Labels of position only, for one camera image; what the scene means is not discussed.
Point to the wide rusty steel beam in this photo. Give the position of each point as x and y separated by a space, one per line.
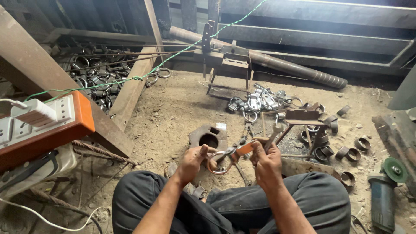
39 71

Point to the person's left hand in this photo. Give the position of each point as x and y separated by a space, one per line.
191 164

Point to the white plastic container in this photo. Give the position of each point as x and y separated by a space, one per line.
48 169

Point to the flat rusty steel plate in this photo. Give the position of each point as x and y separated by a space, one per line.
305 167

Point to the long rusty steel pipe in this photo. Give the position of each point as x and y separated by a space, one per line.
279 65

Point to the low rusty welding stand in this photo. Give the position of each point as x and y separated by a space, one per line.
302 117

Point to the white charger plug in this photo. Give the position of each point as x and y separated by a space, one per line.
34 112

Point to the pair of linked steel rings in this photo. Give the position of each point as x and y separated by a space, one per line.
159 75

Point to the worn sandal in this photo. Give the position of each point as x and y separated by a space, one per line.
195 190

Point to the big heap of steel clamps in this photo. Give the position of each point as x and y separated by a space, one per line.
97 81

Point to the twisted rebar rod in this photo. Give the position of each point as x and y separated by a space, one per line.
104 152

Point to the orange and white power strip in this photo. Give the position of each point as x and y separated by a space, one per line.
58 130

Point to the person's right hand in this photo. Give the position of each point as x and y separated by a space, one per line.
268 165

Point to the small heap of shiny clamps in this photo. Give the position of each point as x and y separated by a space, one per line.
256 100

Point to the scattered short pipe rings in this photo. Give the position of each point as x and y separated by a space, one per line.
352 154

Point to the dark steel frame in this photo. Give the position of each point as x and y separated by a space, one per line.
312 35

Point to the small metal jig stand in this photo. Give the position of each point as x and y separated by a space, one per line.
227 60

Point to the grey metal hammer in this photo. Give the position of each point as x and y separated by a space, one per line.
275 131

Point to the narrow rusty angle beam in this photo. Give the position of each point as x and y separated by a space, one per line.
130 94

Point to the steel plate with round hole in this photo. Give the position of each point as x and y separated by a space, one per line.
201 131

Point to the thin steel rods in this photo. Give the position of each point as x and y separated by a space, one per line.
130 58

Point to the blue angle grinder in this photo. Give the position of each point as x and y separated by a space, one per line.
383 195

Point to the person's dark trousers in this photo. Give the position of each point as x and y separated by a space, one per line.
312 201

